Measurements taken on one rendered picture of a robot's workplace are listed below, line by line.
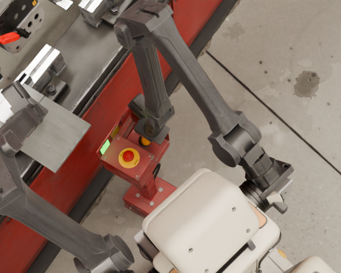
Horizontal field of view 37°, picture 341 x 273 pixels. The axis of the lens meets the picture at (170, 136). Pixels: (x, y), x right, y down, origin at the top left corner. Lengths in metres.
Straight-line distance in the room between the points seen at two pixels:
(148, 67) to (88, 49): 0.56
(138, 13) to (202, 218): 0.48
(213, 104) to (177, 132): 1.41
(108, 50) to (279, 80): 1.20
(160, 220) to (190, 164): 1.45
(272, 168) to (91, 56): 0.83
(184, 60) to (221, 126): 0.18
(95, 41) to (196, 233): 0.98
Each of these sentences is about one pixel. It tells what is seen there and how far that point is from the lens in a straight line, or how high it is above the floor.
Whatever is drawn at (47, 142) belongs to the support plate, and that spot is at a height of 1.00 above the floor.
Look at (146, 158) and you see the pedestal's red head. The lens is 1.73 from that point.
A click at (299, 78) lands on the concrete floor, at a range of 2.77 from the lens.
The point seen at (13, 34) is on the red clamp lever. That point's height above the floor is 1.29.
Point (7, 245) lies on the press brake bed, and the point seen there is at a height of 0.61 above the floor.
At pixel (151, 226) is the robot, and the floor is 1.33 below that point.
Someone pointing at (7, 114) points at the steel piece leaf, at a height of 1.00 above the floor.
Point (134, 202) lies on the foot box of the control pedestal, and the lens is 2.38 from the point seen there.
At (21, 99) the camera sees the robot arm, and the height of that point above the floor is 1.23.
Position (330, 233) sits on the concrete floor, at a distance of 2.54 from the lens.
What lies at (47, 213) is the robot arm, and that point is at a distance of 1.00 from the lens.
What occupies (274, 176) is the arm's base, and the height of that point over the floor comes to 1.22.
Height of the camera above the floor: 2.42
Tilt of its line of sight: 69 degrees down
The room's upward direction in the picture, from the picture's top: 7 degrees counter-clockwise
